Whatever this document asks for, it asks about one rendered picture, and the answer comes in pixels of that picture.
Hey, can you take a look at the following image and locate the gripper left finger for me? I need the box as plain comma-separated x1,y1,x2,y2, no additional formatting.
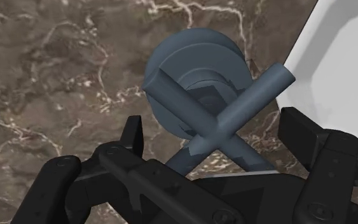
10,115,247,224

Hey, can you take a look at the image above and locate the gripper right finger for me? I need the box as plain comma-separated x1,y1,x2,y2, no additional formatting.
277,106,358,224

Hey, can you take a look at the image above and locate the white basin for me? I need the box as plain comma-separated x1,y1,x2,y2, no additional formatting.
276,0,358,145

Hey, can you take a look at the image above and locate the blue-grey cross handle tap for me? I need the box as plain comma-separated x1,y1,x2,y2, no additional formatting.
141,27,296,177

